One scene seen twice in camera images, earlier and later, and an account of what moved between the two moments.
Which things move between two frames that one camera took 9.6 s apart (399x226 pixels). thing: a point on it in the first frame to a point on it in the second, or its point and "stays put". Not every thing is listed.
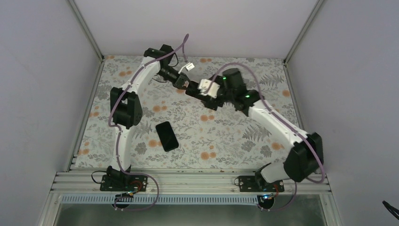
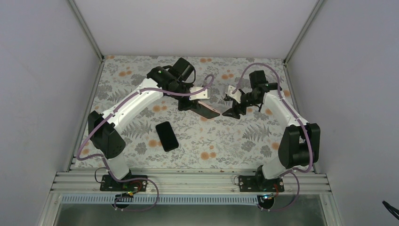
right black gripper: [213, 103] to [236, 107]
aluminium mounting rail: [188, 182] stays put
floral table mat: [207, 138] stays put
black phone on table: [167, 136] stays put
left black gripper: [179, 82] to [182, 106]
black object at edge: [391, 209] stays put
